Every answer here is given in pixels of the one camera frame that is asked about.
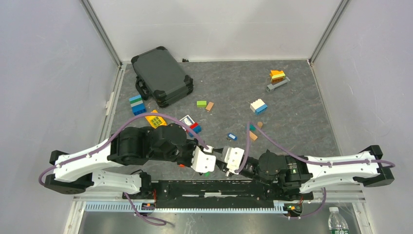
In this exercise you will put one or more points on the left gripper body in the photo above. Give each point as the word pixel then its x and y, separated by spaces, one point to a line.
pixel 186 154

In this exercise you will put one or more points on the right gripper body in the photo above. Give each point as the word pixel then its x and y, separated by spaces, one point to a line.
pixel 250 170

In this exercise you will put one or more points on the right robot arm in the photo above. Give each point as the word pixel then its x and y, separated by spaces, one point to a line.
pixel 304 174

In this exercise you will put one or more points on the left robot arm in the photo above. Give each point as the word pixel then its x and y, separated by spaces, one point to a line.
pixel 86 170

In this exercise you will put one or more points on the red blue lego block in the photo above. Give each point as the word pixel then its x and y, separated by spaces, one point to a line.
pixel 196 127

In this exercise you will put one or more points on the orange wooden block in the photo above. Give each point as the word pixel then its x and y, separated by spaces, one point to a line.
pixel 253 136

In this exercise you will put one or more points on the playing card box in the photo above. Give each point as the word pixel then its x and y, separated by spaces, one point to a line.
pixel 187 120

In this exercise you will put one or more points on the blue key tag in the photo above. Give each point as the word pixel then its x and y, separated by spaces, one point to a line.
pixel 231 136

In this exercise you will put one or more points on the teal wooden block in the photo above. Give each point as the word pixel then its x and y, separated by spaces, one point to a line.
pixel 252 127

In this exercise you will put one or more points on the yellow lego plate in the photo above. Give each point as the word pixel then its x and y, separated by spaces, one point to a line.
pixel 155 121

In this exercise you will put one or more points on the green lego brick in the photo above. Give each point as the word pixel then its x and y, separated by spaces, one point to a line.
pixel 201 103

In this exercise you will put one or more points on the tan wooden block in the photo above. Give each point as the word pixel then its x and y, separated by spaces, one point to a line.
pixel 209 106

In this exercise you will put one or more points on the white blue lego block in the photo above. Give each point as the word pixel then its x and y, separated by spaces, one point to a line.
pixel 258 106

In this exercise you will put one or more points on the blue green white lego stack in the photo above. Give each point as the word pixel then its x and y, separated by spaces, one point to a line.
pixel 137 105

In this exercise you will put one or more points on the grey lego piece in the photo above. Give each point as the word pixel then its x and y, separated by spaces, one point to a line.
pixel 272 87

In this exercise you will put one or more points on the black hard case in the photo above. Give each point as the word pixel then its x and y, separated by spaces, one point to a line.
pixel 159 75

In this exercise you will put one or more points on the plastic water bottle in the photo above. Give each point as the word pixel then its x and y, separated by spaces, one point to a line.
pixel 336 222

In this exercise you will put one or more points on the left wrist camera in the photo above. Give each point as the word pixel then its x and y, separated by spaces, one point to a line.
pixel 203 160

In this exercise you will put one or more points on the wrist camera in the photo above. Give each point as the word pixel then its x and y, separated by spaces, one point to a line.
pixel 203 160
pixel 232 158

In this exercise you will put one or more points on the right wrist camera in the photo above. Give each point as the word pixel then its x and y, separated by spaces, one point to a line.
pixel 232 158

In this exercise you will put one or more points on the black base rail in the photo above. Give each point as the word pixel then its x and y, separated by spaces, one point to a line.
pixel 216 194

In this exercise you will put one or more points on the white cable duct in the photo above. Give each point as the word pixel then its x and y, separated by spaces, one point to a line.
pixel 142 207

